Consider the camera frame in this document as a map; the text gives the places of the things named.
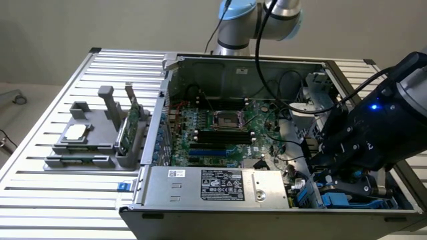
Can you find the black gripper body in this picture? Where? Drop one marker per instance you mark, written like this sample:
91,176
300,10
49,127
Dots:
376,135

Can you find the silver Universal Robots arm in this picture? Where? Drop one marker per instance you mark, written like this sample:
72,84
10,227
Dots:
240,30

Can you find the blue disk bay carrier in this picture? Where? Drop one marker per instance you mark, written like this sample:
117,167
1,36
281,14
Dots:
333,200

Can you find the metal disk bay cage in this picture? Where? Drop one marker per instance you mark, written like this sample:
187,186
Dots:
309,117

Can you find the silver chipset heat sink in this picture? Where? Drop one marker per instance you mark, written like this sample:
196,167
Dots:
253,165

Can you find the green motherboard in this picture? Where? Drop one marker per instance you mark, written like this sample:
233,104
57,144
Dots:
257,126

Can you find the black table end cap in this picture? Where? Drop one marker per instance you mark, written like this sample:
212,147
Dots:
95,50
369,61

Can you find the black RAM slot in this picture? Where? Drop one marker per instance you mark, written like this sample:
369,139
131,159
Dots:
223,103
223,99
223,134
223,141
223,131
223,138

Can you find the open grey PC case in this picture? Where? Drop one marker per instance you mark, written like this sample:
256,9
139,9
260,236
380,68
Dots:
233,221

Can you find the CPU socket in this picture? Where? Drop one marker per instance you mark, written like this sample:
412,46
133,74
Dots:
227,120

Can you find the blue expansion slot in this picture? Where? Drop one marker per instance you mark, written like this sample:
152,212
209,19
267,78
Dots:
208,152

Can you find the short black expansion slot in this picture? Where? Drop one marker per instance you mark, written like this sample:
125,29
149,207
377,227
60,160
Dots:
197,160

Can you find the silver power supply unit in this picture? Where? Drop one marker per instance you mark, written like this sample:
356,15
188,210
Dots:
187,190

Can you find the blue case latch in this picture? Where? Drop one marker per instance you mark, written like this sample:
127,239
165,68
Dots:
124,187

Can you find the green graphics card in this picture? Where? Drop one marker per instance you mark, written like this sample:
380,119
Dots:
128,125

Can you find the grey parts rack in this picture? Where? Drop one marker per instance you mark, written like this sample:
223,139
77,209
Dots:
100,160

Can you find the green RAM stick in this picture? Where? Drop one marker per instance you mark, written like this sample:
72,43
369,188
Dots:
77,160
81,148

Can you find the silver CPU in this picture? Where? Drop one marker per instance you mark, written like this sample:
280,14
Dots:
77,132

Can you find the caster wheel with leg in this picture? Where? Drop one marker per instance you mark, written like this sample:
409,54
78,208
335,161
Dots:
18,98

